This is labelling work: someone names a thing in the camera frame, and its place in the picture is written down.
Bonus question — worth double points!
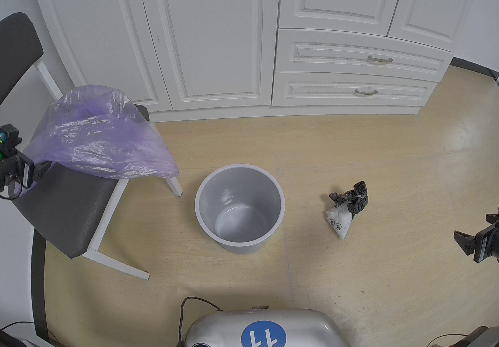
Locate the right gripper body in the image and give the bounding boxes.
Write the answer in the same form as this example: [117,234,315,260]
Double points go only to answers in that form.
[472,220,499,264]

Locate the crumpled black white wrapper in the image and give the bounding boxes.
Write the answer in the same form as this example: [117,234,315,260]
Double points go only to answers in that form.
[326,180,370,241]

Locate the dark grey chair white legs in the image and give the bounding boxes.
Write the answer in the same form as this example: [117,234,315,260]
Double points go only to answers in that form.
[0,12,184,281]

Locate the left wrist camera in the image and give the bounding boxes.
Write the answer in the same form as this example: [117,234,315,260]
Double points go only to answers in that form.
[0,124,23,160]

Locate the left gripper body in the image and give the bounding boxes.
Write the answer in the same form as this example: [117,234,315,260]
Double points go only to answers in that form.
[0,152,37,190]

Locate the white wardrobe with drawers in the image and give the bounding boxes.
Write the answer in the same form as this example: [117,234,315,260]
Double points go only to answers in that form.
[27,0,478,123]

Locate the black cable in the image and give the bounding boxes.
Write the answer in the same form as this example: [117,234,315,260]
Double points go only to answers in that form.
[178,297,224,347]
[0,321,60,347]
[428,333,469,347]

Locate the purple plastic bag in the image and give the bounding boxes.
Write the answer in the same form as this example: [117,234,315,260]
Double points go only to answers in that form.
[24,85,180,181]

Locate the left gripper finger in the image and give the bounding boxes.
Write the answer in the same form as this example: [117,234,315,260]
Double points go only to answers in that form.
[33,161,52,182]

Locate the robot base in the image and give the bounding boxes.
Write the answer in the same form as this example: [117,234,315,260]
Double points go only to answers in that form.
[183,308,350,347]

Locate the white trash bin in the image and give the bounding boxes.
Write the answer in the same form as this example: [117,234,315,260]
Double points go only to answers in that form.
[194,165,286,255]

